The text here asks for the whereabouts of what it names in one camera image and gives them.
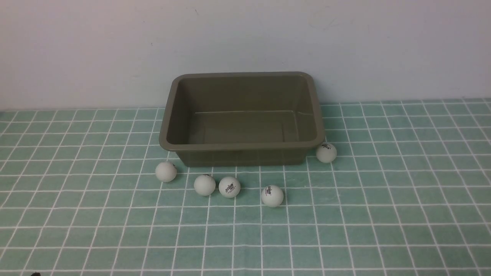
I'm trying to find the white ping-pong ball with logo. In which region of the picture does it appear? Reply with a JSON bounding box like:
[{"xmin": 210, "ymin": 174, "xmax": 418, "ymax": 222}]
[{"xmin": 219, "ymin": 176, "xmax": 241, "ymax": 199}]

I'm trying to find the green checkered table cloth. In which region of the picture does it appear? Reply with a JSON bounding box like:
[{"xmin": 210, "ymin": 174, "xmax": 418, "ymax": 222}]
[{"xmin": 0, "ymin": 99, "xmax": 491, "ymax": 276}]

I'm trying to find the olive plastic storage bin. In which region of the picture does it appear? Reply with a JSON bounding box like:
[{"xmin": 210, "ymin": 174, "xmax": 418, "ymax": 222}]
[{"xmin": 158, "ymin": 72, "xmax": 325, "ymax": 167}]

